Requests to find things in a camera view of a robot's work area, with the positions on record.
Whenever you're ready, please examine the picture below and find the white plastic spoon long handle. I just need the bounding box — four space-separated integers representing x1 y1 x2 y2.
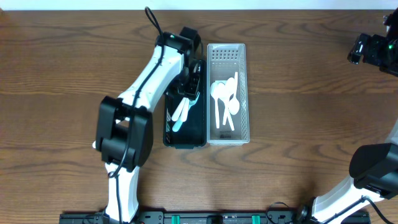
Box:
218 82 234 131

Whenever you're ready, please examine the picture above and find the white plastic knife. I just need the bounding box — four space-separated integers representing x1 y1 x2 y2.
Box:
172 98 186 121

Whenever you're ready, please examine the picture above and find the white plastic fork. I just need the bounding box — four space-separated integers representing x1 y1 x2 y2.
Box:
172 94 200 132

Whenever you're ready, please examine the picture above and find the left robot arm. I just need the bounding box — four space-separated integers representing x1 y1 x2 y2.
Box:
94 27 205 223

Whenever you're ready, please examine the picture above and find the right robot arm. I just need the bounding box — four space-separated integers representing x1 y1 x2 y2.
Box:
295 11 397 223

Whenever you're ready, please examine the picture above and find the clear perforated plastic basket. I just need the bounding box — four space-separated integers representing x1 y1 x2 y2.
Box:
206 44 250 146

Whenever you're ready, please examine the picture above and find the dark green plastic basket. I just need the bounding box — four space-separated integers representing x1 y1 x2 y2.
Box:
163 60 207 149

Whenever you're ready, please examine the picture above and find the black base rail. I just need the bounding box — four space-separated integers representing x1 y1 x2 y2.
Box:
58 204 371 224

